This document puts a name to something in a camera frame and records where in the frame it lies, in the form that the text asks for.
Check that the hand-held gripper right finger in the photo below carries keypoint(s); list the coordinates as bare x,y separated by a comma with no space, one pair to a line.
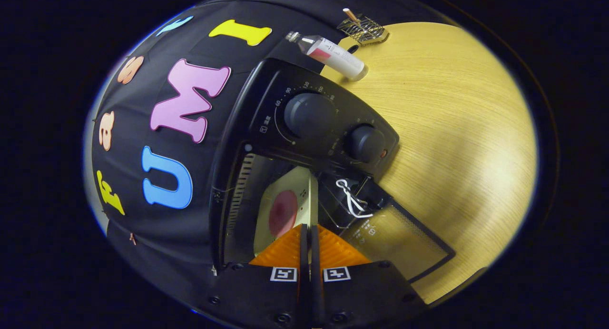
366,291

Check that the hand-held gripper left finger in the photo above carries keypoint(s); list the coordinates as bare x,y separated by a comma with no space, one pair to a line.
257,291

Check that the pink round food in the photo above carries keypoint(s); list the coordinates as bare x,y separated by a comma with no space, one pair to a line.
283,214

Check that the cream square plate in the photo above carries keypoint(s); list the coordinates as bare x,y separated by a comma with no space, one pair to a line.
304,191

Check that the black toaster oven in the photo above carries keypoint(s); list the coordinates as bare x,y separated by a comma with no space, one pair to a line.
271,95

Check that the pink clip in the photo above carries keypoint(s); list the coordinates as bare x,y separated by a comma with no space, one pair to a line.
132,239

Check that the clear plastic bottle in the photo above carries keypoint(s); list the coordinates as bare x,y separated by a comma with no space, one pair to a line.
333,55

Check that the black round table grommet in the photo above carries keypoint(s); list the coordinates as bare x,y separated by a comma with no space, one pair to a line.
353,48

